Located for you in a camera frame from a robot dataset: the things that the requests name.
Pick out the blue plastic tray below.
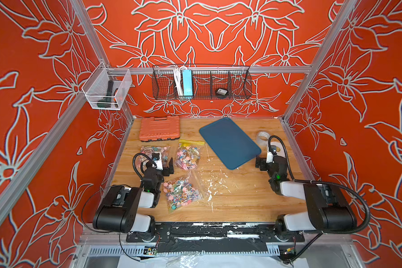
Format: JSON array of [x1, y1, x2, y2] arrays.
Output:
[[199, 118, 261, 170]]

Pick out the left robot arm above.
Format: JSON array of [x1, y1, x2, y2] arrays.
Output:
[[92, 153, 174, 236]]

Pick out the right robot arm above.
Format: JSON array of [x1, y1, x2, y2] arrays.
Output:
[[255, 155, 357, 233]]

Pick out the clear tape roll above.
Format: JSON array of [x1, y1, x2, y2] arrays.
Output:
[[256, 131, 271, 148]]

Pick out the orange tool case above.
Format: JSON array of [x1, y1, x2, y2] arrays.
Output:
[[139, 116, 180, 142]]

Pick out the light blue power bank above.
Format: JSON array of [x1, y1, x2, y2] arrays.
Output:
[[182, 69, 193, 99]]

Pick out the clear acrylic box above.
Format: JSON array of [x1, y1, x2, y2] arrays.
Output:
[[82, 62, 132, 111]]

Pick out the green black screwdriver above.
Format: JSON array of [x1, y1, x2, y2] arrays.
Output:
[[97, 80, 114, 108]]

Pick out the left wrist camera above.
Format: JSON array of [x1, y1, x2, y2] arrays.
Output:
[[152, 152, 163, 170]]

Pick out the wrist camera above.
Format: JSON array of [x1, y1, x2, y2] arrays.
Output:
[[152, 152, 163, 170], [266, 151, 274, 164]]

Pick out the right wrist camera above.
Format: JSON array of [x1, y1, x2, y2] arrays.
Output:
[[266, 151, 274, 164]]

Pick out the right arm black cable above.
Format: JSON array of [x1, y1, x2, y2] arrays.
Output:
[[267, 135, 371, 235]]

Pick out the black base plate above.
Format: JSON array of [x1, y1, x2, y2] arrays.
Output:
[[126, 222, 305, 243]]

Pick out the black wire basket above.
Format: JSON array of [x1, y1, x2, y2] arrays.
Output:
[[152, 64, 252, 100]]

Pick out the white cable bundle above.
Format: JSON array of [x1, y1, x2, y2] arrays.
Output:
[[172, 66, 184, 98]]

